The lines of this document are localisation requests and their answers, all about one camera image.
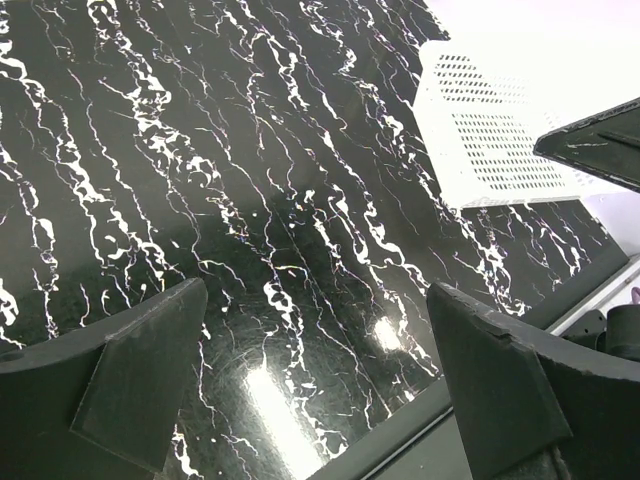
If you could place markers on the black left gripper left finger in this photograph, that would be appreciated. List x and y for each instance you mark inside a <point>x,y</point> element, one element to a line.
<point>101,401</point>

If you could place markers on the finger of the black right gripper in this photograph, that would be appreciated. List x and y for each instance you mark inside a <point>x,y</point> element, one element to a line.
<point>604,145</point>

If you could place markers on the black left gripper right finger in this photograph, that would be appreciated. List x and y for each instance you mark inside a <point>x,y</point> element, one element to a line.
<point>532,405</point>

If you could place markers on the white perforated basket right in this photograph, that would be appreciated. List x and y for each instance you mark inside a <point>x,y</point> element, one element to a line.
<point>479,125</point>

